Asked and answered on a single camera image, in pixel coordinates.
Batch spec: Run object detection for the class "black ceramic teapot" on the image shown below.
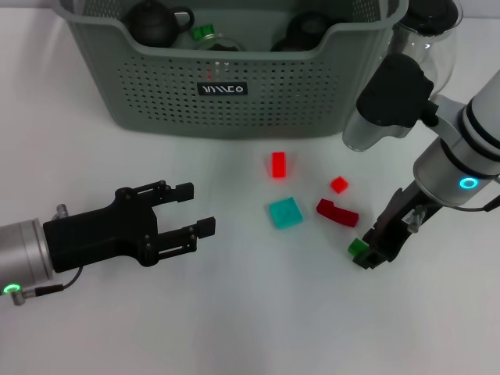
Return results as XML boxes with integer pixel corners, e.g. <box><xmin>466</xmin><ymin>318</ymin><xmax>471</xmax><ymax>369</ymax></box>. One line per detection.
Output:
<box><xmin>125</xmin><ymin>0</ymin><xmax>195</xmax><ymax>47</ymax></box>

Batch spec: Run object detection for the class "clear plastic connector plug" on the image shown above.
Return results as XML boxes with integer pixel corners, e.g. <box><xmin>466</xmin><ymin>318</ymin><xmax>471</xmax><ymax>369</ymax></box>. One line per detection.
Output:
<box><xmin>405</xmin><ymin>205</ymin><xmax>426</xmax><ymax>234</ymax></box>

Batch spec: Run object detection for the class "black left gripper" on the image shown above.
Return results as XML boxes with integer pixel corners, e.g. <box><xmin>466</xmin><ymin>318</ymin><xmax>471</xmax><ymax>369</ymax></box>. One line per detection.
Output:
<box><xmin>42</xmin><ymin>180</ymin><xmax>217</xmax><ymax>273</ymax></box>

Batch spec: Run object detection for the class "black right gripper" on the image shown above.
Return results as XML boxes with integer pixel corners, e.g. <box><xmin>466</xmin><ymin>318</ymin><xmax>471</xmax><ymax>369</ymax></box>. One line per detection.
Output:
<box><xmin>352</xmin><ymin>181</ymin><xmax>443</xmax><ymax>272</ymax></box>

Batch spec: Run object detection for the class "bright red oblong brick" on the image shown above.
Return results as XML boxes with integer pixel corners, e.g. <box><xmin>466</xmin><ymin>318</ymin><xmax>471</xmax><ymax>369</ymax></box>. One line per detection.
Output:
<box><xmin>270</xmin><ymin>152</ymin><xmax>288</xmax><ymax>180</ymax></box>

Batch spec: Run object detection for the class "grey-green perforated storage bin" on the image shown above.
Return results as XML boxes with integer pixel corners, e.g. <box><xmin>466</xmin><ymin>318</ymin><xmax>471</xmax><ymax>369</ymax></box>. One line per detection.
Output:
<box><xmin>58</xmin><ymin>0</ymin><xmax>409</xmax><ymax>140</ymax></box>

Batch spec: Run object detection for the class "glass teapot with black lid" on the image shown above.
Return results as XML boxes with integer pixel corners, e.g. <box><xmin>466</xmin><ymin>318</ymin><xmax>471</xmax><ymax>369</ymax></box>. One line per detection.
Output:
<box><xmin>380</xmin><ymin>0</ymin><xmax>464</xmax><ymax>98</ymax></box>

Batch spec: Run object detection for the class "dark red curved brick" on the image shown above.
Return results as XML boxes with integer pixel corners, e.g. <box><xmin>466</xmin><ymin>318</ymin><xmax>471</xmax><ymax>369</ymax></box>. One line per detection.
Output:
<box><xmin>316</xmin><ymin>198</ymin><xmax>359</xmax><ymax>228</ymax></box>

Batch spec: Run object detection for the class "thin black cable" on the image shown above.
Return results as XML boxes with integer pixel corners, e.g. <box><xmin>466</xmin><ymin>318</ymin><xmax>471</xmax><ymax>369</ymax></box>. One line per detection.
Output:
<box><xmin>9</xmin><ymin>267</ymin><xmax>84</xmax><ymax>308</ymax></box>
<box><xmin>448</xmin><ymin>190</ymin><xmax>500</xmax><ymax>213</ymax></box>

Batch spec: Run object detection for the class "green oblong brick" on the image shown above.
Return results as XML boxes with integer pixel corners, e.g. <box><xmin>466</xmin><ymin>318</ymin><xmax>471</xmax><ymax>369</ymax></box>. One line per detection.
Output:
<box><xmin>194</xmin><ymin>23</ymin><xmax>216</xmax><ymax>41</ymax></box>
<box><xmin>348</xmin><ymin>238</ymin><xmax>368</xmax><ymax>258</ymax></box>

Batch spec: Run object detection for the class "cyan square plate brick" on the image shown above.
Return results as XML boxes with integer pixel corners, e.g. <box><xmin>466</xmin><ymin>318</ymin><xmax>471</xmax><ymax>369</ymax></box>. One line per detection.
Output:
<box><xmin>267</xmin><ymin>197</ymin><xmax>305</xmax><ymax>230</ymax></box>

